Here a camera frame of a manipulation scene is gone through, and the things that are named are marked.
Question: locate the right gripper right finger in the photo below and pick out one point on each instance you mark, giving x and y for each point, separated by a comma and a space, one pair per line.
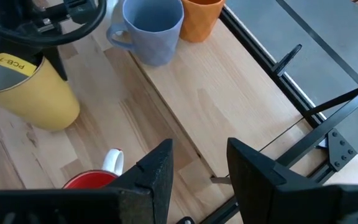
259, 193

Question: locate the grey-blue faceted mug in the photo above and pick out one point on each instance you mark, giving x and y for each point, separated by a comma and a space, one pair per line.
154, 37

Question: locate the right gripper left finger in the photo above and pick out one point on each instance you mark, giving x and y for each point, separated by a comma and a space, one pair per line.
141, 199

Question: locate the black metal wooden mug rack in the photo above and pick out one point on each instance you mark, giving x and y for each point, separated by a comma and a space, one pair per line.
228, 93

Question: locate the orange faceted mug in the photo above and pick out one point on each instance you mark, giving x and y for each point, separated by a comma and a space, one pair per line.
200, 21

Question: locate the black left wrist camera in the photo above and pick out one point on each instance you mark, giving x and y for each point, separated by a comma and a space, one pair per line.
79, 11

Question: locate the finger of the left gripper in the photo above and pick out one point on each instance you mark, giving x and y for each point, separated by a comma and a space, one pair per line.
8, 62
53, 59

